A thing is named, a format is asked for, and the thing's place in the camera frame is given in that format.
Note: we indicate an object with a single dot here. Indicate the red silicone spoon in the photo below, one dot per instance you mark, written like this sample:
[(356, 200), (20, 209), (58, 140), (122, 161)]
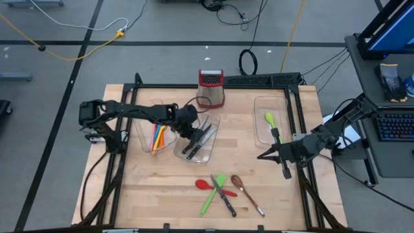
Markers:
[(202, 184)]

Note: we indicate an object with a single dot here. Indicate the lime green silicone spoon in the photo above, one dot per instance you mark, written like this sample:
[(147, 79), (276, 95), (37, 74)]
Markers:
[(270, 118)]

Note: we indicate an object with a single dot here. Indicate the clear plastic bin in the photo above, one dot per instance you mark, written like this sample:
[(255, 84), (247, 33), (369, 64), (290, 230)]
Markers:
[(142, 139), (262, 106), (210, 152)]

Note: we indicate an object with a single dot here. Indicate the orange silicone spatula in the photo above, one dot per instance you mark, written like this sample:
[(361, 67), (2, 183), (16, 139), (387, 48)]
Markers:
[(162, 142)]

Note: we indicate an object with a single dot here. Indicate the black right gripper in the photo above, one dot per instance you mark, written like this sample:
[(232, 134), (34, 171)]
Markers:
[(291, 152)]

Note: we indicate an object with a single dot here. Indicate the red metal box grater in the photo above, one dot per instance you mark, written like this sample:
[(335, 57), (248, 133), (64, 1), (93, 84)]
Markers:
[(210, 97)]

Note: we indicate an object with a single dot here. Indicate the blue silicone spatula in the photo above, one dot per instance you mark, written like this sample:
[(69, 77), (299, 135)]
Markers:
[(157, 131)]

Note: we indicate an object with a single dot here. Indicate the black perforated housing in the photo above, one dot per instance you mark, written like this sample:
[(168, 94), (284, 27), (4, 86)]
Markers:
[(247, 81), (286, 80)]

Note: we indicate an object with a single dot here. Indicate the pink silicone spatula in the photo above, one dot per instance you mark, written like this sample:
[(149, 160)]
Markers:
[(152, 139)]

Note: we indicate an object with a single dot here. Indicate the white blue label container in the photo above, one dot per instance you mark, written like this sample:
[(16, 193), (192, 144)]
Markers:
[(410, 85)]

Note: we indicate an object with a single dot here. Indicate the dark side desk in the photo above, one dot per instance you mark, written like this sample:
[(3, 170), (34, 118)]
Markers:
[(365, 84)]

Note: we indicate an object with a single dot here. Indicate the black floor socket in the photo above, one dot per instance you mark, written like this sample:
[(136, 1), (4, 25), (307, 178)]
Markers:
[(42, 48)]

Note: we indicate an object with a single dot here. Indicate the computer monitor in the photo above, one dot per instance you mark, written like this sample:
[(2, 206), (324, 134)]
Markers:
[(398, 32)]

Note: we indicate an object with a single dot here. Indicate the grey table foot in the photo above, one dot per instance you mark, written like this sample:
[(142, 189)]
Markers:
[(32, 2), (16, 76)]

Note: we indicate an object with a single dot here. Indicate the green silicone spatula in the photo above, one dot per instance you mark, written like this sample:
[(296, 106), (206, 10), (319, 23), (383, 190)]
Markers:
[(221, 179)]

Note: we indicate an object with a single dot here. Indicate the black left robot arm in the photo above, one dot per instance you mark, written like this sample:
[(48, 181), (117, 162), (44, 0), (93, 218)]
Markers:
[(139, 110)]

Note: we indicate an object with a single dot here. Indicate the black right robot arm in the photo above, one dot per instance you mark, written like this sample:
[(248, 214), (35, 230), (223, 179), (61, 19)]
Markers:
[(323, 136)]

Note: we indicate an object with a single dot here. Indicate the yellow silicone spatula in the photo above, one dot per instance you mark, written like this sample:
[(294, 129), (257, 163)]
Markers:
[(158, 142)]

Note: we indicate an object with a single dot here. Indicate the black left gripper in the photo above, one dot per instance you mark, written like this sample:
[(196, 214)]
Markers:
[(187, 116)]

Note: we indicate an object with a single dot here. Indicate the white box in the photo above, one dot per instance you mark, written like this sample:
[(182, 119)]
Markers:
[(351, 137)]

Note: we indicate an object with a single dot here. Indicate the black computer keyboard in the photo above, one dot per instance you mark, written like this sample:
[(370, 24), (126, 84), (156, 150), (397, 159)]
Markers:
[(394, 126)]

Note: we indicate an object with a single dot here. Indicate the black grey work gloves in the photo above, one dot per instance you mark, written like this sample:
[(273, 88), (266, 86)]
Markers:
[(389, 81)]

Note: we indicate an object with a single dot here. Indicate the black caster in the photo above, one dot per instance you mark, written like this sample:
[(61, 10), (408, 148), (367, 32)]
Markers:
[(4, 108)]

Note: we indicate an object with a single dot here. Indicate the black camera robot arm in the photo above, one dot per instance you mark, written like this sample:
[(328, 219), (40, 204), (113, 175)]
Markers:
[(161, 86)]

